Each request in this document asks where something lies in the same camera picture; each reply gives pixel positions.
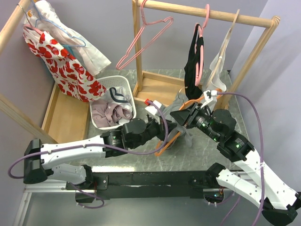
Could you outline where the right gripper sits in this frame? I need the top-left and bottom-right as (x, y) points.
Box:
(171, 100), (222, 141)

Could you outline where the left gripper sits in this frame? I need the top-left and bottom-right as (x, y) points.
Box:
(130, 113), (176, 149)

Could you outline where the grey tank top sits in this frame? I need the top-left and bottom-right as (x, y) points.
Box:
(163, 92), (192, 147)

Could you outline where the orange plastic hanger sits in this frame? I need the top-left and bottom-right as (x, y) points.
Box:
(154, 86), (223, 157)

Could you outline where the white navy tank top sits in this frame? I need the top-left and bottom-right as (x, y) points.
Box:
(103, 87), (133, 125)

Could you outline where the mauve pink tank top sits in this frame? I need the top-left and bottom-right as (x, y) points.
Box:
(92, 99), (133, 128)

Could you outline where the thin pink wire hanger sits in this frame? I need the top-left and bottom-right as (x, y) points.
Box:
(115, 0), (174, 71)

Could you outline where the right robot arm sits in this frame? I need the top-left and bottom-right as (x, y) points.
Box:
(170, 103), (301, 226)

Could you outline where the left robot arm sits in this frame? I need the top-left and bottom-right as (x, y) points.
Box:
(23, 117), (176, 189)

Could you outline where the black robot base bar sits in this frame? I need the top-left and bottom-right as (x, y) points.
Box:
(65, 163), (233, 201)

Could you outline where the black tank top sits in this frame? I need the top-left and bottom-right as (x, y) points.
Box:
(184, 28), (203, 100)

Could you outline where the white sheer tank top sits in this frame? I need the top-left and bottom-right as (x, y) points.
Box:
(205, 45), (227, 91)

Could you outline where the pink plastic hanger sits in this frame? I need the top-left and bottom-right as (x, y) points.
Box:
(195, 4), (210, 86)

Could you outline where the beige wooden hanger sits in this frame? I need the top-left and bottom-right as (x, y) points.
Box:
(207, 9), (240, 85)

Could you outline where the right wooden clothes rack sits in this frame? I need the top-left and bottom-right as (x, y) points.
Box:
(131, 0), (282, 109)

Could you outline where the wooden clothes rack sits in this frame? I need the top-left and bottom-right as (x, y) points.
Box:
(0, 0), (91, 156)
(131, 0), (282, 109)

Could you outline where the white plastic laundry basket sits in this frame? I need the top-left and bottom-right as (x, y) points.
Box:
(90, 75), (136, 130)

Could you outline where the left wooden clothes rack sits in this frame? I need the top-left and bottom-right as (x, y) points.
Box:
(0, 0), (91, 156)

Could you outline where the red floral white garment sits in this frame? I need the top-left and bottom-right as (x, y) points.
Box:
(23, 24), (106, 102)

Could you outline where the white pale pink garment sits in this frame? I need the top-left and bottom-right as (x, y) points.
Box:
(27, 0), (111, 76)

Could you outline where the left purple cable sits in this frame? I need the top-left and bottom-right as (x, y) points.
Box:
(8, 100), (169, 179)

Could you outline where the purple cable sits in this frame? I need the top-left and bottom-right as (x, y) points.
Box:
(8, 100), (169, 179)
(217, 92), (265, 226)

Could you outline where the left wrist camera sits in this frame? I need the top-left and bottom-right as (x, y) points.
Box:
(144, 99), (163, 124)

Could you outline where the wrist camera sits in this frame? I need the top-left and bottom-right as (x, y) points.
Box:
(144, 99), (163, 124)
(200, 90), (219, 110)

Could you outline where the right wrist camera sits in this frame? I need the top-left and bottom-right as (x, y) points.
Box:
(200, 90), (219, 110)

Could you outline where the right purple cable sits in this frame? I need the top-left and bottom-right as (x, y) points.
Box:
(217, 92), (265, 226)

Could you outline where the blue wire hanger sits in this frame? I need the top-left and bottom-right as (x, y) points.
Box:
(32, 0), (87, 48)

